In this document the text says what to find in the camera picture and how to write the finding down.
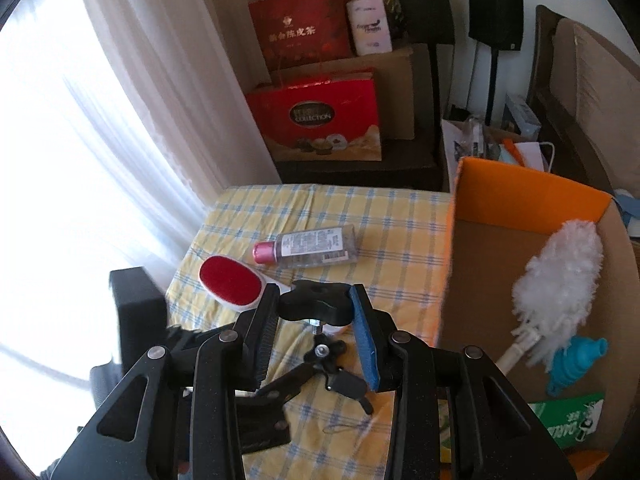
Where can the beige sofa cushion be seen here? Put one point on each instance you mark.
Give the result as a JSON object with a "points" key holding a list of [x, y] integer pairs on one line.
{"points": [[595, 90]]}

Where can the black speaker stand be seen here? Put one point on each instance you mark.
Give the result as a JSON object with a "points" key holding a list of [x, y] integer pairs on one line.
{"points": [[440, 77], [494, 85]]}

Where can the red chocolate gift box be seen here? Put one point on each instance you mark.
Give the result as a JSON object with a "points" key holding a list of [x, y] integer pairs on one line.
{"points": [[310, 115]]}

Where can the white tissue pack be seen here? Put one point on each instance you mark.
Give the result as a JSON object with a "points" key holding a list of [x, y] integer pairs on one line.
{"points": [[369, 25]]}

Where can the green toothpaste box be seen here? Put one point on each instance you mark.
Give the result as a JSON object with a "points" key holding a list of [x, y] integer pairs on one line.
{"points": [[570, 420]]}

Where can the brown cardboard box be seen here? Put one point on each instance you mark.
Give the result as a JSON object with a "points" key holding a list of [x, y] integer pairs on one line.
{"points": [[395, 95]]}

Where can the blue and white box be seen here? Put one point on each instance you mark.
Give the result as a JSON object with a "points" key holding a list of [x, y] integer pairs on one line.
{"points": [[522, 117]]}

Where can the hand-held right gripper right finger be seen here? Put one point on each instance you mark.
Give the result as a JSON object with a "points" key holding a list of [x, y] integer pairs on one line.
{"points": [[365, 340]]}

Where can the white fluffy duster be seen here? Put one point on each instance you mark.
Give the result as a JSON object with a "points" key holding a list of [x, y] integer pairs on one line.
{"points": [[560, 275]]}

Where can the black speaker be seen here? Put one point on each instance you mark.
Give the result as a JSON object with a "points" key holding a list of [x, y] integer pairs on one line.
{"points": [[495, 15], [422, 7]]}

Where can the light blue cloth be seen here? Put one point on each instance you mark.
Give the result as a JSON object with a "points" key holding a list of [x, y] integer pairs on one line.
{"points": [[629, 210]]}

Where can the blue collapsible funnel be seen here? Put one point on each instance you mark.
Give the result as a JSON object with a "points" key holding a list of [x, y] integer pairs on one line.
{"points": [[575, 360]]}

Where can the tall red gift bag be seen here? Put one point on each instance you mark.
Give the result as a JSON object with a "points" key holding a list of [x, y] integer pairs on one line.
{"points": [[300, 25]]}

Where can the white shopping bag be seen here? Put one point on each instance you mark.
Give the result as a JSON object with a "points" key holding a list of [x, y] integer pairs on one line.
{"points": [[450, 150]]}

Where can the black clamp mount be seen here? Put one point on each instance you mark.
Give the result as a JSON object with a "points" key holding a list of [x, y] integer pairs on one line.
{"points": [[315, 302]]}

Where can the gold patterned bag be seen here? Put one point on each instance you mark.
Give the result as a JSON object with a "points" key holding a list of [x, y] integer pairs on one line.
{"points": [[390, 2]]}

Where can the brown sofa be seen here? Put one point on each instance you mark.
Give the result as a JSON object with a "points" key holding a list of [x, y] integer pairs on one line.
{"points": [[545, 85]]}

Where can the clear bottle with pink cap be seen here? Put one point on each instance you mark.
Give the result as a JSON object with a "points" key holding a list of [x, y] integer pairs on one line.
{"points": [[310, 245]]}

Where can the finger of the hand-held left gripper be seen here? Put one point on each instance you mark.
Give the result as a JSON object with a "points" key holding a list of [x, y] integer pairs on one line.
{"points": [[180, 341], [292, 380]]}

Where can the yellow checked tablecloth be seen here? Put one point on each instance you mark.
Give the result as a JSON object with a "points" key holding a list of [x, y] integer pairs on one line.
{"points": [[390, 240]]}

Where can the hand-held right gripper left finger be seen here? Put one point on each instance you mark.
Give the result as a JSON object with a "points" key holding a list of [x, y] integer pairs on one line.
{"points": [[265, 335]]}

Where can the red lint brush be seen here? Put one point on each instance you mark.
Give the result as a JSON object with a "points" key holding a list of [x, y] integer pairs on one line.
{"points": [[225, 277]]}

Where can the orange cardboard box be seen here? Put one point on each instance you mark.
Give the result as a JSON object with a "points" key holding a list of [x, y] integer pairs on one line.
{"points": [[500, 240]]}

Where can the white curtain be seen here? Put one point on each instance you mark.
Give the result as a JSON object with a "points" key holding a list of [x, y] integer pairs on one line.
{"points": [[150, 60]]}

